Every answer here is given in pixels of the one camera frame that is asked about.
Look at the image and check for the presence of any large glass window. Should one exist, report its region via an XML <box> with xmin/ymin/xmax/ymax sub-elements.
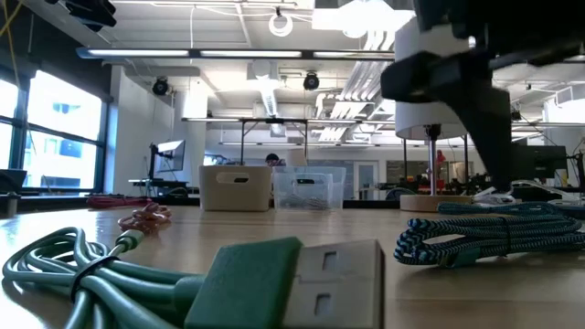
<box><xmin>0</xmin><ymin>68</ymin><xmax>109</xmax><ymax>193</ymax></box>

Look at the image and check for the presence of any long linear ceiling light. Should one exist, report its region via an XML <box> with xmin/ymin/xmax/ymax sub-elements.
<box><xmin>76</xmin><ymin>47</ymin><xmax>395</xmax><ymax>61</ymax></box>

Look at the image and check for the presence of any silver monitor on stand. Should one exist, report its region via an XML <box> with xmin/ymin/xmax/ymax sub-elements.
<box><xmin>148</xmin><ymin>139</ymin><xmax>186</xmax><ymax>182</ymax></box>

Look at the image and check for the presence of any pink USB cable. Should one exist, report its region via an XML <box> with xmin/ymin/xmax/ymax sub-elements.
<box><xmin>117</xmin><ymin>202</ymin><xmax>174</xmax><ymax>234</ymax></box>

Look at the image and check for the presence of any white shade table lamp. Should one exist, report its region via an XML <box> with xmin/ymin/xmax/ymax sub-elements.
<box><xmin>394</xmin><ymin>16</ymin><xmax>474</xmax><ymax>213</ymax></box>

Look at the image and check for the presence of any glass door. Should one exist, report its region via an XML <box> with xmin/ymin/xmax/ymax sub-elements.
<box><xmin>355</xmin><ymin>160</ymin><xmax>379</xmax><ymax>201</ymax></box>

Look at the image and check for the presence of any light blue braided cable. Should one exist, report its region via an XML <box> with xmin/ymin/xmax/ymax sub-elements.
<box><xmin>393</xmin><ymin>213</ymin><xmax>585</xmax><ymax>269</ymax></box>

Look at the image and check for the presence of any beige plastic bin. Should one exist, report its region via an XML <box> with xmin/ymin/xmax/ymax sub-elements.
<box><xmin>198</xmin><ymin>164</ymin><xmax>273</xmax><ymax>213</ymax></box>

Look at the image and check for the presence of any white lamp cord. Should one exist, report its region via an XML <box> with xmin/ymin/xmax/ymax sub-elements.
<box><xmin>473</xmin><ymin>179</ymin><xmax>585</xmax><ymax>207</ymax></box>

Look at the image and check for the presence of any grey braided USB cable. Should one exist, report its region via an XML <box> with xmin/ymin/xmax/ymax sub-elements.
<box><xmin>279</xmin><ymin>194</ymin><xmax>331</xmax><ymax>210</ymax></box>

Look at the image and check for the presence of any black computer monitor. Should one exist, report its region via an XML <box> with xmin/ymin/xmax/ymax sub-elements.
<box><xmin>511</xmin><ymin>144</ymin><xmax>568</xmax><ymax>180</ymax></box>

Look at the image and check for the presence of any clear plastic bin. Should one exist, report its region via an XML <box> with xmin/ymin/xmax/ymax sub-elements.
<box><xmin>272</xmin><ymin>165</ymin><xmax>347</xmax><ymax>212</ymax></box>

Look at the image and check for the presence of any green USB cable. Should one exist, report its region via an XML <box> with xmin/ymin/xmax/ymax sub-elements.
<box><xmin>0</xmin><ymin>227</ymin><xmax>388</xmax><ymax>329</ymax></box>

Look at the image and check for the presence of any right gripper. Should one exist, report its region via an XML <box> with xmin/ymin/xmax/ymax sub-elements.
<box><xmin>381</xmin><ymin>48</ymin><xmax>513</xmax><ymax>192</ymax></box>

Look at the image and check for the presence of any white ceiling air duct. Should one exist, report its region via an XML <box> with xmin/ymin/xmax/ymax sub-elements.
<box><xmin>246</xmin><ymin>58</ymin><xmax>282</xmax><ymax>118</ymax></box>

